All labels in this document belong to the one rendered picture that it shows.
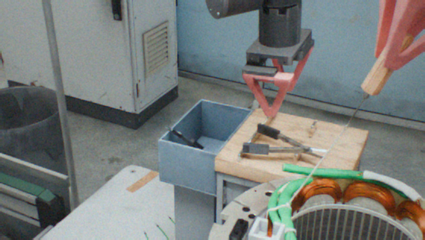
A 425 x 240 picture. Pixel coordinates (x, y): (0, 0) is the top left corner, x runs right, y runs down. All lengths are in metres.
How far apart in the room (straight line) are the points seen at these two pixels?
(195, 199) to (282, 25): 0.37
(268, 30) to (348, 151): 0.26
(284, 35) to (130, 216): 0.61
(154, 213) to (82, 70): 2.01
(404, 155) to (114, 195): 2.03
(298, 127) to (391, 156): 2.07
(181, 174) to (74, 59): 2.27
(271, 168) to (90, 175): 1.96
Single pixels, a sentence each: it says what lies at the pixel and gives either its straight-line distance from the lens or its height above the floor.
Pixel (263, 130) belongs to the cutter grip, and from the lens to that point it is 0.86.
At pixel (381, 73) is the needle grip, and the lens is 0.51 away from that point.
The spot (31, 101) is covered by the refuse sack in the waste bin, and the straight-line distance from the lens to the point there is 2.37.
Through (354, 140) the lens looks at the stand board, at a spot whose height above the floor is 1.06.
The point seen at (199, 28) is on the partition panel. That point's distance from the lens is 3.28.
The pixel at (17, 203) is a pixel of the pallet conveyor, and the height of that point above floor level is 0.72.
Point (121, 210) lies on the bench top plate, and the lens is 1.19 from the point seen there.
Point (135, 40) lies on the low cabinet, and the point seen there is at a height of 0.53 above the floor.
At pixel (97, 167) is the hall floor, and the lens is 2.76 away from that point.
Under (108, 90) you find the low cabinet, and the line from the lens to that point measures 3.04.
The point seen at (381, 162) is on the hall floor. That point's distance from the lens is 2.91.
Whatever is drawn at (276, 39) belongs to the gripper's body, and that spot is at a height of 1.27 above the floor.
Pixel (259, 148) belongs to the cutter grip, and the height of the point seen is 1.09.
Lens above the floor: 1.52
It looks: 29 degrees down
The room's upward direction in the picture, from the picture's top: straight up
